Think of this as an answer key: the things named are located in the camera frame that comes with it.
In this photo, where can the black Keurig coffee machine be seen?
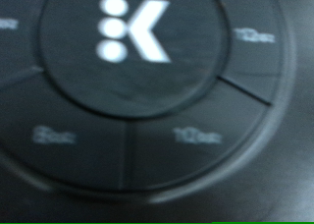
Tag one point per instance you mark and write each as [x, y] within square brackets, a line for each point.
[130, 86]

